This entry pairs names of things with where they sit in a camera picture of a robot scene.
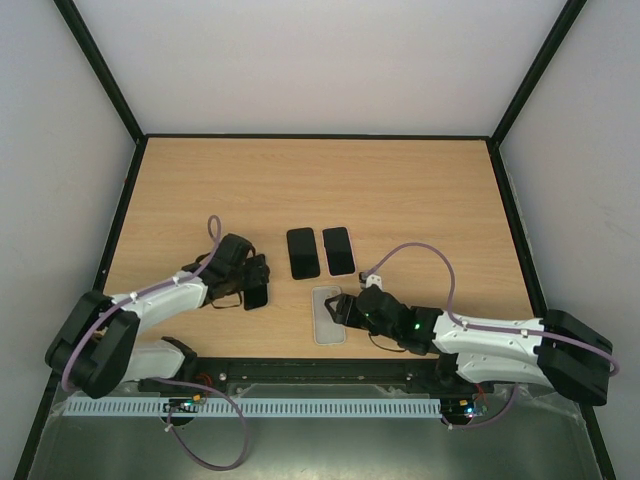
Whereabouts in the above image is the slotted cable duct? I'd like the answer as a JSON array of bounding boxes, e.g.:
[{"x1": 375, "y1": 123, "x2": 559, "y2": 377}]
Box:
[{"x1": 62, "y1": 397, "x2": 441, "y2": 419}]

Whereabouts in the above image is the black front rail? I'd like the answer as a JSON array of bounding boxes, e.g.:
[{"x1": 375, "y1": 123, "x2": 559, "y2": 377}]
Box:
[{"x1": 194, "y1": 358, "x2": 453, "y2": 394}]

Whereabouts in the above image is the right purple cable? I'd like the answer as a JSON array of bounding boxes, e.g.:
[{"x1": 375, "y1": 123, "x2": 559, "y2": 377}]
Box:
[{"x1": 364, "y1": 242, "x2": 621, "y2": 376}]

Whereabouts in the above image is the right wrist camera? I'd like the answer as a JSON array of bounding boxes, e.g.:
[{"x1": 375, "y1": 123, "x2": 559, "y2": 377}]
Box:
[{"x1": 359, "y1": 272, "x2": 383, "y2": 290}]

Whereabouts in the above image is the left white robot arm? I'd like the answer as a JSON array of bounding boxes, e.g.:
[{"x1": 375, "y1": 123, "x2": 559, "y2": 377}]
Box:
[{"x1": 45, "y1": 234, "x2": 270, "y2": 399}]

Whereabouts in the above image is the pink phone case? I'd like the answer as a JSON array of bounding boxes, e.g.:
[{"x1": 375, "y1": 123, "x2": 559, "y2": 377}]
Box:
[{"x1": 321, "y1": 226, "x2": 358, "y2": 278}]

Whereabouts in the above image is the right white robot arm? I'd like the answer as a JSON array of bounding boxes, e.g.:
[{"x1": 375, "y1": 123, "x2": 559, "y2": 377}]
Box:
[{"x1": 323, "y1": 285, "x2": 615, "y2": 406}]

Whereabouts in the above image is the black enclosure frame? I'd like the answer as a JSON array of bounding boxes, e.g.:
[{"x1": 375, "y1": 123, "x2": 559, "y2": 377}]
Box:
[{"x1": 14, "y1": 1, "x2": 586, "y2": 479}]

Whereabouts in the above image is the purple cable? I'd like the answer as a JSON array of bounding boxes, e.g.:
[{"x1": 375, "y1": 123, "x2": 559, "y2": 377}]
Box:
[
  {"x1": 364, "y1": 242, "x2": 621, "y2": 376},
  {"x1": 62, "y1": 214, "x2": 224, "y2": 391}
]

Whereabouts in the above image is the clear phone case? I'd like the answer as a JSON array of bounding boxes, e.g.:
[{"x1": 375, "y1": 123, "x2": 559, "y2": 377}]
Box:
[{"x1": 311, "y1": 286, "x2": 346, "y2": 346}]

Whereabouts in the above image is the black phone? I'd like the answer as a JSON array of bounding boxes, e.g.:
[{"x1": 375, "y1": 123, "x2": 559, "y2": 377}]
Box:
[
  {"x1": 322, "y1": 226, "x2": 355, "y2": 277},
  {"x1": 243, "y1": 285, "x2": 269, "y2": 311}
]

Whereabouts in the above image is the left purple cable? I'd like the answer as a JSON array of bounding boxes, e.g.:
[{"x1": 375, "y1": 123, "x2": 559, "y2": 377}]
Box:
[{"x1": 62, "y1": 214, "x2": 224, "y2": 391}]

